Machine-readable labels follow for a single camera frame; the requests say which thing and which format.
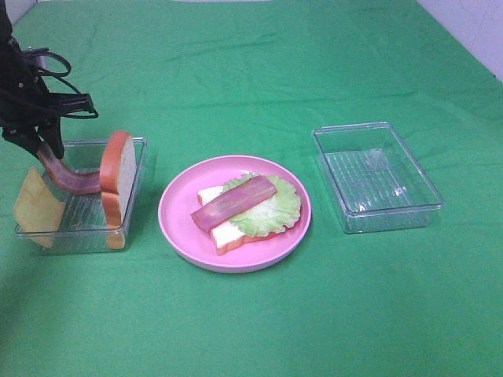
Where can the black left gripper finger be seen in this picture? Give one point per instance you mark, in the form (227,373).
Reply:
(50,132)
(26,138)

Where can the pink round plate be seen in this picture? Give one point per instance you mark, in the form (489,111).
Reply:
(194,245)

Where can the green tablecloth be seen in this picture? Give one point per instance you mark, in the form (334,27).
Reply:
(199,80)

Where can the yellow cheese slice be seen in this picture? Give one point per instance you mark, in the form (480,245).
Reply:
(37,210)

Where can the pink ham strip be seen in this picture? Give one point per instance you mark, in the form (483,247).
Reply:
(234,201)

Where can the toast bread slice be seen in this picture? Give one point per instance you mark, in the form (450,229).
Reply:
(227,237)
(117,173)

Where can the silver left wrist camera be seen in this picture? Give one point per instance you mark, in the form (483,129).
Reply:
(35,57)

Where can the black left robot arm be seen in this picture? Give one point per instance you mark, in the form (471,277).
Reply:
(15,73)

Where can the clear left plastic container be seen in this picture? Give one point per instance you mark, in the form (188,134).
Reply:
(82,228)

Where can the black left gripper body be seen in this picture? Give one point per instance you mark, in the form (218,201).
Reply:
(24,112)

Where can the green lettuce leaf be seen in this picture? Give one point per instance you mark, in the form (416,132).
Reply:
(276,214)

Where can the upright toast bread slice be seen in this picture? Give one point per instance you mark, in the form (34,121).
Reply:
(117,173)

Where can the streaky bacon strip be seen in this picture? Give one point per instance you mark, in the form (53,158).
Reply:
(64,178)

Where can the clear plastic container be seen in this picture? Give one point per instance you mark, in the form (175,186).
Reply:
(82,228)
(375,182)

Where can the clear right plastic container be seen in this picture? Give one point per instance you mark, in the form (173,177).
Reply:
(375,182)

